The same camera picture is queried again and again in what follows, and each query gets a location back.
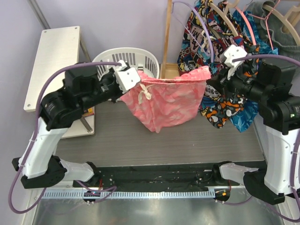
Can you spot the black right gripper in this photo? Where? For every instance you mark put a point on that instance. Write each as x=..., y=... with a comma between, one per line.
x=217, y=82

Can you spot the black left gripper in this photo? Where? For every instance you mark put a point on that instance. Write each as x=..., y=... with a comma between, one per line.
x=111, y=75

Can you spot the pink patterned shorts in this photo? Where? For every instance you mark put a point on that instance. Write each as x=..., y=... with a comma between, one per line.
x=160, y=103

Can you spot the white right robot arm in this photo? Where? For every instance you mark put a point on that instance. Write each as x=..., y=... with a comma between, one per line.
x=280, y=112

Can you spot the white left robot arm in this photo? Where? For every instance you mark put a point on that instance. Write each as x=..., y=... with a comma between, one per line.
x=56, y=112

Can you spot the black orange camo shorts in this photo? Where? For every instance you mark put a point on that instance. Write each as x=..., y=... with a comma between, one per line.
x=215, y=107

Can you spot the comic print shorts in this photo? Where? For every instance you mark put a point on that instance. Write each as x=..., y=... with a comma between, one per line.
x=196, y=43

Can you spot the blue patterned shorts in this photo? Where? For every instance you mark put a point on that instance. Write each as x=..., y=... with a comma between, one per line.
x=244, y=118

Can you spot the pink plastic hanger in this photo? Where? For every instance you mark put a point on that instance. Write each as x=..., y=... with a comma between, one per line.
x=247, y=24

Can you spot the grey green shorts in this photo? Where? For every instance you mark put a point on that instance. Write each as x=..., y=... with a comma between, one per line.
x=283, y=42

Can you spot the beige wooden hanger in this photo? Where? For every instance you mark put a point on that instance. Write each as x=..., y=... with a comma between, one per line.
x=289, y=20
x=219, y=20

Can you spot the beige wooden hanger far right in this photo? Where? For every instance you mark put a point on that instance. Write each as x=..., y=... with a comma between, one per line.
x=289, y=20

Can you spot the red book stack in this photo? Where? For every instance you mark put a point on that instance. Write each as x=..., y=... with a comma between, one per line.
x=89, y=112

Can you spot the wooden clothes rack stand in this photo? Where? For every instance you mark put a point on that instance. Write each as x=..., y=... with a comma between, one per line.
x=168, y=70

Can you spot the white plastic laundry basket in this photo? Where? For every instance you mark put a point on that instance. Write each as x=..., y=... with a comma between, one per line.
x=139, y=58

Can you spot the white side shelf table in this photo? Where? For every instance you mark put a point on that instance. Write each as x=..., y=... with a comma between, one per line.
x=57, y=48

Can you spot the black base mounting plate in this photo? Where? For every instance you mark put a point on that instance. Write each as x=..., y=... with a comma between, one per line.
x=158, y=178

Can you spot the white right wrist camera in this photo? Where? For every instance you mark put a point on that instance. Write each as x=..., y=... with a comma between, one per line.
x=231, y=58

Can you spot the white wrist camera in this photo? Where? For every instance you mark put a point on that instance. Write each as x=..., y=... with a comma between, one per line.
x=231, y=58
x=127, y=77

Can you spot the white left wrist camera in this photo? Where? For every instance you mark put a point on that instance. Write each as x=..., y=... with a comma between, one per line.
x=127, y=77

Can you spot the thin pink wire hanger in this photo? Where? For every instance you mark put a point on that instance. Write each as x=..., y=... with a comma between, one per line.
x=261, y=11

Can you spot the slotted white cable duct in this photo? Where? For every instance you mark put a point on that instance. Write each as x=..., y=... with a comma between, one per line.
x=85, y=194

